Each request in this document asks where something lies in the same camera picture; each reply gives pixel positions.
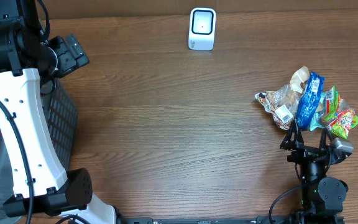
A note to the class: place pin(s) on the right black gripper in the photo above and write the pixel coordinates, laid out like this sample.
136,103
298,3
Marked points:
303,151

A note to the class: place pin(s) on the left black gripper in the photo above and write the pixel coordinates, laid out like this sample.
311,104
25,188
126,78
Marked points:
71,62

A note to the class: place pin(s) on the teal tissue wipes pack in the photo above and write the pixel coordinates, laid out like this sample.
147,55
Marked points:
316,119

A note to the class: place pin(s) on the green Haribo candy bag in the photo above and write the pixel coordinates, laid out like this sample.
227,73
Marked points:
339,117

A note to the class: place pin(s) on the blue snack wrapper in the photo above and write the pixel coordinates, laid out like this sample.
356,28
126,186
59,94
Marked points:
309,100

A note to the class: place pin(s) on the beige brown snack bag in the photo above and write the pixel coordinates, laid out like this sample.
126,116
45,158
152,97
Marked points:
283,103

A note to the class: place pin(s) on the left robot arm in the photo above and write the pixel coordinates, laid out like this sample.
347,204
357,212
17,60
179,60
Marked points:
29,58

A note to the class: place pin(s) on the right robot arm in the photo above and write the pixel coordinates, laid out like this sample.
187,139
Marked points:
322,197

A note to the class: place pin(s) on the white barcode scanner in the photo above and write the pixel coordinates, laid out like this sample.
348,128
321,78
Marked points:
202,28

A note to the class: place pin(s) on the grey plastic mesh basket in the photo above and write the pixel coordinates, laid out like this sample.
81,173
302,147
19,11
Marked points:
61,117

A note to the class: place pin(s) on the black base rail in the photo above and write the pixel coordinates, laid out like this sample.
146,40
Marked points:
258,220

